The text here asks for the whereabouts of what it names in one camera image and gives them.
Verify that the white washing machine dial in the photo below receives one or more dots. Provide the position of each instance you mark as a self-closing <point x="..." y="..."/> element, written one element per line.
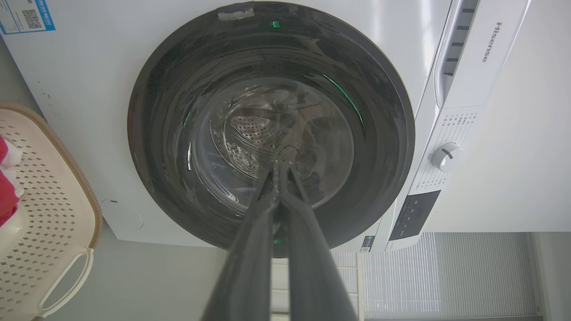
<point x="446" y="157"/>

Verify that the cream perforated laundry basket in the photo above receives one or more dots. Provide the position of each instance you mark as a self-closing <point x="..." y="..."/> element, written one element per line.
<point x="49" y="200"/>

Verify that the red and white clothing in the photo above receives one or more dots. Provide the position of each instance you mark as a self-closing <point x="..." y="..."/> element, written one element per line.
<point x="6" y="187"/>

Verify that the blue energy label sticker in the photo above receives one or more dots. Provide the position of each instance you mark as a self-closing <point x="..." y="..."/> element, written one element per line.
<point x="26" y="15"/>

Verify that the round dark washing machine door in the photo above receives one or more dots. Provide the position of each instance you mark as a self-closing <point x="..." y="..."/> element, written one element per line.
<point x="187" y="111"/>

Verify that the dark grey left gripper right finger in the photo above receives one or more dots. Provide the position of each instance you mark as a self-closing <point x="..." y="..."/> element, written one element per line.
<point x="312" y="272"/>

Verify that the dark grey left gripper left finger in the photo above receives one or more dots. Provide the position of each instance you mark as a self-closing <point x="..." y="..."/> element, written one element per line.
<point x="250" y="267"/>

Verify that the white Hisense washing machine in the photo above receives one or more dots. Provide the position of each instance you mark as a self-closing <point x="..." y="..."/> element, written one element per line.
<point x="80" y="111"/>

